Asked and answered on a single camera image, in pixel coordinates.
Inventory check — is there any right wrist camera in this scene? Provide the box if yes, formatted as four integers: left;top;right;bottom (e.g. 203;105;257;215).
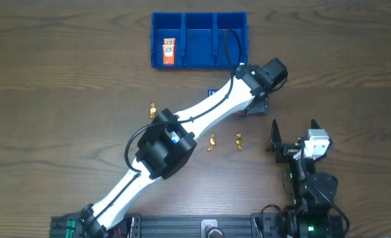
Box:
300;128;333;161

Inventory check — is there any mounting rail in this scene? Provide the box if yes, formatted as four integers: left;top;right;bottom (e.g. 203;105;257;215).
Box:
49;213;345;238

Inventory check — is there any gold wrapped candy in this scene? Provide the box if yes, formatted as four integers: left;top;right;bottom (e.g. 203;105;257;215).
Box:
235;132;245;152
148;101;159;120
206;132;217;153

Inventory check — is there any blue tray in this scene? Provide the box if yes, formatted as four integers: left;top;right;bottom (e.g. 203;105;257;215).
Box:
150;11;249;70

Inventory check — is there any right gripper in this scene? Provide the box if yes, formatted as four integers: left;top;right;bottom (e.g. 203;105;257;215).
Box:
266;118;322;164

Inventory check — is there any black cable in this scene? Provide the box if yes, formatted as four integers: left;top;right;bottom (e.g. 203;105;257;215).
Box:
124;28;244;173
309;178;351;236

